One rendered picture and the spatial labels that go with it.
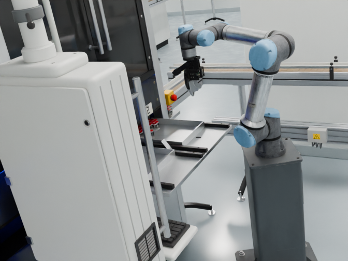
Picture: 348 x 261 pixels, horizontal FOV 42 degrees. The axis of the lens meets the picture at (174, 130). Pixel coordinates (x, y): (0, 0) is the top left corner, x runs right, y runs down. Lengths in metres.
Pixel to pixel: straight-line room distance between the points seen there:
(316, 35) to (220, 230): 1.58
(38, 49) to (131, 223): 0.59
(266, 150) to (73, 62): 1.21
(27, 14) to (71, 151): 0.40
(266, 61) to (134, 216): 0.84
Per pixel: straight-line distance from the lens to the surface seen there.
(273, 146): 2.24
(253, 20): 3.65
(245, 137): 2.09
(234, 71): 3.17
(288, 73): 3.01
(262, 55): 1.87
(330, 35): 3.53
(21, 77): 1.41
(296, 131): 3.18
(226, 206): 3.34
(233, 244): 2.99
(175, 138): 2.37
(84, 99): 1.22
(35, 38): 1.38
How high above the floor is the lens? 1.86
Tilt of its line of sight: 23 degrees down
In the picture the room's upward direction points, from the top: 10 degrees counter-clockwise
